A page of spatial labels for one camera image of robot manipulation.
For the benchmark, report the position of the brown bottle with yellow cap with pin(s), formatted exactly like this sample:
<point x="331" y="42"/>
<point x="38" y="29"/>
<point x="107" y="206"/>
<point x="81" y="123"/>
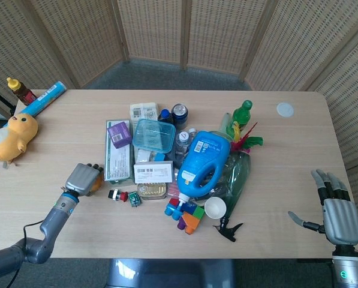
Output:
<point x="20" y="91"/>

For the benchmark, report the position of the colourful feather shuttlecock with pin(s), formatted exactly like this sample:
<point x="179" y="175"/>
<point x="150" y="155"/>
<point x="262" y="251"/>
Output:
<point x="244" y="142"/>

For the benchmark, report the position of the small blue sponge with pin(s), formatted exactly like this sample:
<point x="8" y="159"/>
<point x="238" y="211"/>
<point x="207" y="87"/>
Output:
<point x="160" y="157"/>

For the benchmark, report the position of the small green cube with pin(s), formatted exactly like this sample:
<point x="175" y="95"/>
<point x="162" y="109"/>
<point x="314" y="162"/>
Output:
<point x="135" y="198"/>

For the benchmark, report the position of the purple cardboard box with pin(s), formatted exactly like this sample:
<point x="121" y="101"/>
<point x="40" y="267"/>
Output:
<point x="118" y="133"/>

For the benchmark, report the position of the orange toy block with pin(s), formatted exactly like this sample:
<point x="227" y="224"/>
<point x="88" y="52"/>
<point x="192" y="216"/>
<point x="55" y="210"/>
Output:
<point x="192" y="222"/>

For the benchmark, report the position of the large dark green bottle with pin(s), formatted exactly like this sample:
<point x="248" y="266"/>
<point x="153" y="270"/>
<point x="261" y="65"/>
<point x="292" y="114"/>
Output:
<point x="238" y="177"/>

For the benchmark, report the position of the dark blue drink can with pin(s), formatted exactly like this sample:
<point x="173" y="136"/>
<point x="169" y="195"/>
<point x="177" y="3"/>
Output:
<point x="179" y="112"/>

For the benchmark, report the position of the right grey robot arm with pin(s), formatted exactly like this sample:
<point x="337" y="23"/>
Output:
<point x="348" y="267"/>

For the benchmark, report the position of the blue cylindrical tube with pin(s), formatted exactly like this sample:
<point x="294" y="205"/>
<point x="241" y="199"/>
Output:
<point x="43" y="99"/>

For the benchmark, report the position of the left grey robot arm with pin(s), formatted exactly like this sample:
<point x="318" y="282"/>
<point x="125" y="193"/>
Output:
<point x="49" y="228"/>

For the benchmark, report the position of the white round table cap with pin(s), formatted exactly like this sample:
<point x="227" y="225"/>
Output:
<point x="285" y="109"/>

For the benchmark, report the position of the gold sardine tin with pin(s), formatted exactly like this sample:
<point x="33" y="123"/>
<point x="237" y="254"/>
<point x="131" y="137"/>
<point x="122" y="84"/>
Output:
<point x="151" y="190"/>

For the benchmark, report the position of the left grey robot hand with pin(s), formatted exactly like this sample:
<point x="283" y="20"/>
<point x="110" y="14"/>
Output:
<point x="81" y="180"/>

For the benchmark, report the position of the dark bottle with blue cap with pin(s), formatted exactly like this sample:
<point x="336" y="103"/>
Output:
<point x="165" y="117"/>

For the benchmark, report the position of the woven folding screen panel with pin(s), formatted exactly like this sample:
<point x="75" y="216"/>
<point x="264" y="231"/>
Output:
<point x="151" y="30"/>
<point x="304" y="42"/>
<point x="4" y="54"/>
<point x="352" y="99"/>
<point x="226" y="33"/>
<point x="82" y="36"/>

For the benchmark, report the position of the orange ball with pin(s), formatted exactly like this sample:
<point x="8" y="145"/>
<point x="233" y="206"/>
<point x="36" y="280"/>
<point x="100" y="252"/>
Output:
<point x="99" y="183"/>

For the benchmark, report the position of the long green white box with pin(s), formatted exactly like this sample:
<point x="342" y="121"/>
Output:
<point x="117" y="162"/>

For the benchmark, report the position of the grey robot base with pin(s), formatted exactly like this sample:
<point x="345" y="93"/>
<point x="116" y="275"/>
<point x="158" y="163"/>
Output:
<point x="169" y="274"/>

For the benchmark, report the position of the purple toy block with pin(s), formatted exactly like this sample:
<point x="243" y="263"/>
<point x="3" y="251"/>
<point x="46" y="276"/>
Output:
<point x="181" y="223"/>

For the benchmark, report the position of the silver foil pack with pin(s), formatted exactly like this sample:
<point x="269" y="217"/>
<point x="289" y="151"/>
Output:
<point x="143" y="156"/>

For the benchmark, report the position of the blue toy block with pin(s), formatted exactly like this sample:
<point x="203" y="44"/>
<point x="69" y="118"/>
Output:
<point x="173" y="211"/>

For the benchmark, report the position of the green toy block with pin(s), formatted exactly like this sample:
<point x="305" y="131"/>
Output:
<point x="199" y="212"/>

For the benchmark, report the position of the red toy block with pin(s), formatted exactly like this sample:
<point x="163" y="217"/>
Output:
<point x="174" y="202"/>

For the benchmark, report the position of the clear water bottle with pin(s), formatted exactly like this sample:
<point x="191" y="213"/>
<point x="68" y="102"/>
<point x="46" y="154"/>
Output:
<point x="192" y="132"/>
<point x="181" y="144"/>

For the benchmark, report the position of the blue detergent jug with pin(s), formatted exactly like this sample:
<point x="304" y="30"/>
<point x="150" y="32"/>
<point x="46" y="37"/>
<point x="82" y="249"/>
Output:
<point x="201" y="165"/>

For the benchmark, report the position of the green soda bottle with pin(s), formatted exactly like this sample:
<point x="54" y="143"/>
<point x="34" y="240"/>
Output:
<point x="241" y="117"/>

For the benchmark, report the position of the blue transparent lunch box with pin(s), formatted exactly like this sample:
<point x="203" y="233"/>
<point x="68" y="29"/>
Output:
<point x="153" y="135"/>

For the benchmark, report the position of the yellow duck plush toy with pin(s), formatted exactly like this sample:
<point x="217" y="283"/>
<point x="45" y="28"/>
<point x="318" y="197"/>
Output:
<point x="12" y="135"/>

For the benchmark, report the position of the cream pack with QR labels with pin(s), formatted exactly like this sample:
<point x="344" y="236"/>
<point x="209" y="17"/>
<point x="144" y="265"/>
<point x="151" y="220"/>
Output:
<point x="142" y="111"/>

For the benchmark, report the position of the white box with barcode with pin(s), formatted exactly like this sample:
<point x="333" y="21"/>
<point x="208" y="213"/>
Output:
<point x="153" y="172"/>

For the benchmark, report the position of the red push button switch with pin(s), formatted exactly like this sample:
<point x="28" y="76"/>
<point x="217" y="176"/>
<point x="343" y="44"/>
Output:
<point x="118" y="195"/>

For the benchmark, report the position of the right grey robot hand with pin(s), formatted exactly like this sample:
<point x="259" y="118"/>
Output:
<point x="342" y="222"/>

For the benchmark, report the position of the pink packet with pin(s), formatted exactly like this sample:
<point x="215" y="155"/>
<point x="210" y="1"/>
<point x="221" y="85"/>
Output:
<point x="174" y="187"/>

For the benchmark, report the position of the pale green bottle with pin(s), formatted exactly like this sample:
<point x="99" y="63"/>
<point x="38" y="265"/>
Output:
<point x="225" y="123"/>

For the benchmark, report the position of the white paper cup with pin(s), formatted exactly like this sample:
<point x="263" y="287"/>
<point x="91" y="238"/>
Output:
<point x="214" y="207"/>

